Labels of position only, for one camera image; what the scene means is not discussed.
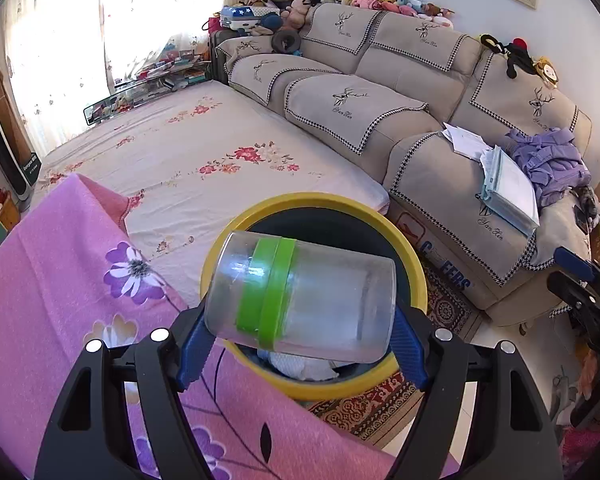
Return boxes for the loose white papers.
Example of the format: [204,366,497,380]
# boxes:
[442,122,496,158]

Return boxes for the yellow-rimmed dark bin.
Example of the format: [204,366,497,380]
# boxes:
[200,192,428,402]

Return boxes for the dark cloth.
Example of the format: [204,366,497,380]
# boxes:
[572,187,600,233]

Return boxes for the grey neck pillow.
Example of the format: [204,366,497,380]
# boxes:
[272,27,303,55]

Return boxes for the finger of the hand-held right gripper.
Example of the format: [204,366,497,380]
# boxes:
[547,246,600,313]

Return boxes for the lion plush toy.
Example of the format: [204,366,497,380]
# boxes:
[534,56,561,86]

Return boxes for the pile of plush toys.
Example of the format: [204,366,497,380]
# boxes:
[290,0,456,28]

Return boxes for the beige sofa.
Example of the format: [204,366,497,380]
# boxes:
[215,2,593,328]

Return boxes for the glass table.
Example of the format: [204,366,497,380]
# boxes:
[83,57,213,126]

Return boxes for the floral bed sheet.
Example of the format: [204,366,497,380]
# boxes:
[32,80,391,321]

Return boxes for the patterned rug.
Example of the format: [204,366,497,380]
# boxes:
[310,260,483,448]

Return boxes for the white tissue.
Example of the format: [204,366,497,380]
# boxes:
[257,350,338,382]

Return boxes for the purple garment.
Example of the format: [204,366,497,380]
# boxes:
[505,127,592,208]

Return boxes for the clear jar green band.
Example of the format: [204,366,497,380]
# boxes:
[203,231,397,365]

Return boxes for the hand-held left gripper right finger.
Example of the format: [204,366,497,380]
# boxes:
[385,310,563,480]

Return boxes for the pink floral tablecloth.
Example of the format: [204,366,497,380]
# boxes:
[0,172,461,480]

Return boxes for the blue star-print case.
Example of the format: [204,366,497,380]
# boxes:
[220,5,271,33]

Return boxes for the black red plush toy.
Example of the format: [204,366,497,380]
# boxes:
[480,34,536,80]

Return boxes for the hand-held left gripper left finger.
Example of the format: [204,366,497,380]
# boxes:
[35,305,221,480]

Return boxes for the stack of papers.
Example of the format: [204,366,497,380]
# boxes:
[480,146,541,236]

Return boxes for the sheer embroidered curtain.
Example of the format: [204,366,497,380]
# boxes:
[0,0,261,151]

